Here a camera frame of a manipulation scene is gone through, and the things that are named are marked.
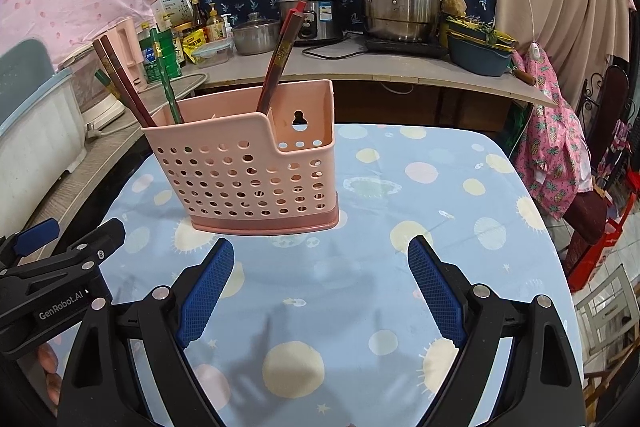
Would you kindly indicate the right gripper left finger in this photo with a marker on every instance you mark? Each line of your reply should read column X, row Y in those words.
column 180, row 312

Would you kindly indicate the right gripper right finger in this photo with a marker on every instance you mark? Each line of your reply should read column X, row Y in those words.
column 452, row 300

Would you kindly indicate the maroon chopstick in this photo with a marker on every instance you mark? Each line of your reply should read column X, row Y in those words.
column 129, row 79

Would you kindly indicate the green chopstick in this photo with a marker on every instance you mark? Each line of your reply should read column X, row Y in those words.
column 164, row 79

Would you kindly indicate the red-brown chopstick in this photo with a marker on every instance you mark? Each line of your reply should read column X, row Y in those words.
column 282, row 51

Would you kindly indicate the dark red twisted chopstick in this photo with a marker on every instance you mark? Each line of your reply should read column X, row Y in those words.
column 277, row 61

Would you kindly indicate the dark brown chopstick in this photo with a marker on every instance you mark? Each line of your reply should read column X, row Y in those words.
column 111, row 73

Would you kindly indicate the person's left hand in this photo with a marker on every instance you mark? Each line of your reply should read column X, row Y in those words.
column 49, row 363

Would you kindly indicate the blue planet-print tablecloth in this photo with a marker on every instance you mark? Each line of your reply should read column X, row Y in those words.
column 329, row 328

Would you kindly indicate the pink perforated utensil holder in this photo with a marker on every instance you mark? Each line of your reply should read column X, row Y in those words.
column 238, row 171

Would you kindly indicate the red plastic stool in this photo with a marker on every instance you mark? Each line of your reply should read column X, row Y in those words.
column 595, row 232

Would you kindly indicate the white dish drainer box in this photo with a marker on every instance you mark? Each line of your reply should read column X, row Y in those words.
column 43, row 138

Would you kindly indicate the pink floral apron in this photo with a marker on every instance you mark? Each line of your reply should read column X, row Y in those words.
column 552, row 157

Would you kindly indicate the white blender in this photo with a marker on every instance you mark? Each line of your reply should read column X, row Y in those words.
column 98, row 106

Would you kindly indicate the blue-grey drainer lid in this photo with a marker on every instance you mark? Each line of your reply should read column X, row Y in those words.
column 23, row 69

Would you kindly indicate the dark blue basin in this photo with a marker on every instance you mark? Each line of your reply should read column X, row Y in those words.
column 478, row 56

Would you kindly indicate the clear food container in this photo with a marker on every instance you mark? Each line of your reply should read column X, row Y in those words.
column 213, row 53

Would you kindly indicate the black induction cooker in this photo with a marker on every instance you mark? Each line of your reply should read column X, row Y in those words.
column 420, row 49

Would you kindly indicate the yellow snack packet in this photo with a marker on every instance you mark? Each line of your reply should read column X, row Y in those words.
column 191, row 41

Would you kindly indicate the pink electric kettle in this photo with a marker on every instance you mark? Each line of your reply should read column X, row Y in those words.
column 124, row 41

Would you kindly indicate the yellow oil bottle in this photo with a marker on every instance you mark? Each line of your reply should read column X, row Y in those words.
column 215, row 29

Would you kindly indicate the small steel pot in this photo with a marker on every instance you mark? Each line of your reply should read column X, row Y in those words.
column 257, row 35

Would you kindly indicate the white carton box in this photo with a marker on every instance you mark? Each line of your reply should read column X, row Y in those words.
column 171, row 13

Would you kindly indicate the steel rice cooker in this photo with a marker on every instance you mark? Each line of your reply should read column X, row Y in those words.
column 322, row 19

